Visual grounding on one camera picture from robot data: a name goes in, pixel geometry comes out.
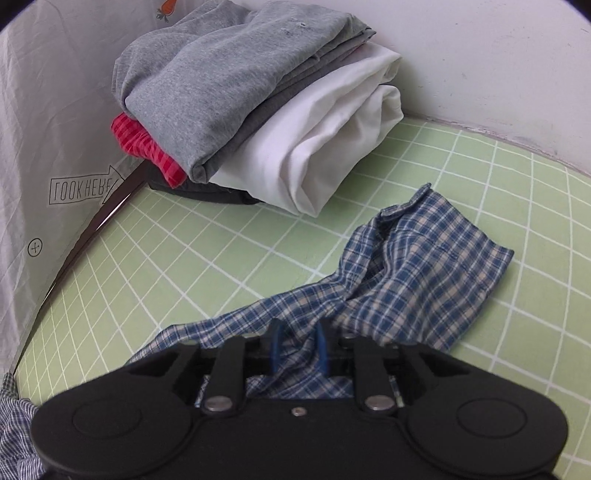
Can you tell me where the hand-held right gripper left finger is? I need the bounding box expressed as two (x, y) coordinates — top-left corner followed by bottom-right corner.
(124, 318), (284, 414)

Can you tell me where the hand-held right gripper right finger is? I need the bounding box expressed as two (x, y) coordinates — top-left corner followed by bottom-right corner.
(314, 320), (468, 414)

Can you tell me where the blue plaid shirt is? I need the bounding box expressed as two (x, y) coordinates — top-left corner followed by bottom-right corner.
(0, 182), (515, 480)

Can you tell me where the folded clothes stack, red and white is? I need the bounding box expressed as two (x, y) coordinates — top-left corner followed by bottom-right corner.
(210, 44), (404, 217)

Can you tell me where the green grid mat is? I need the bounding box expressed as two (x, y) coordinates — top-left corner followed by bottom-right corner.
(9, 117), (591, 480)

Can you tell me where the folded black garment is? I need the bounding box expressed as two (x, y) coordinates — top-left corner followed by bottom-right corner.
(147, 164), (265, 206)

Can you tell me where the folded red checked garment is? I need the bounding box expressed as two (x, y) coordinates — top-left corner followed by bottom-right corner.
(111, 113), (188, 189)

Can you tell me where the folded grey t-shirt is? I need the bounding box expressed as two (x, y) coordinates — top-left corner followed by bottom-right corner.
(113, 0), (378, 184)

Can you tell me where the carrot printed grey sheet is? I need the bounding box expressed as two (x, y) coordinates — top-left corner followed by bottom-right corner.
(0, 0), (186, 371)

